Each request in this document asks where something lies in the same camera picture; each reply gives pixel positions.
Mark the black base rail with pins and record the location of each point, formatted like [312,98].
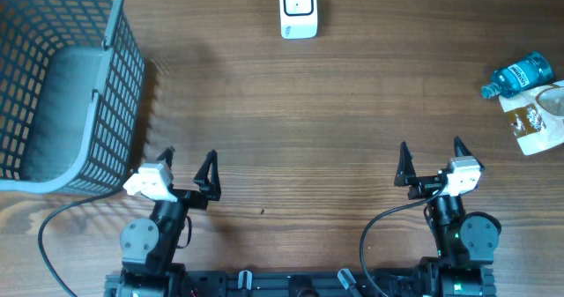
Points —
[393,282]

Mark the blue mouthwash bottle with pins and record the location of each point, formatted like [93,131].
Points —
[533,70]

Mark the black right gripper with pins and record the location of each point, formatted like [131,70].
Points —
[406,176]

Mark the beige snack pouch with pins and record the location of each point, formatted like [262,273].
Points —
[536,117]

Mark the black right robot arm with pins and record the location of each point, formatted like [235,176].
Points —
[465,244]

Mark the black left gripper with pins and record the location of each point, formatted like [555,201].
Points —
[210,189]

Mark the grey plastic mesh basket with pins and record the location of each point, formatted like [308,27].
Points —
[72,77]

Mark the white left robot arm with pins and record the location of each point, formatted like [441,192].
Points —
[149,244]

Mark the white barcode scanner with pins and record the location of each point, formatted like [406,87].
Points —
[298,19]

